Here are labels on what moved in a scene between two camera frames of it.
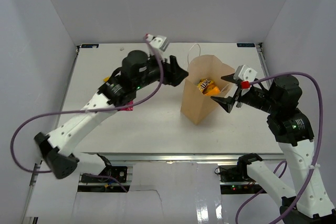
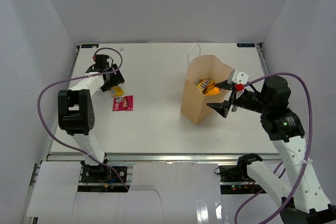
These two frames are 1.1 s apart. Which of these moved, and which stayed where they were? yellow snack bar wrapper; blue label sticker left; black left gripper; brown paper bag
Moved: black left gripper
Stayed: brown paper bag; blue label sticker left; yellow snack bar wrapper
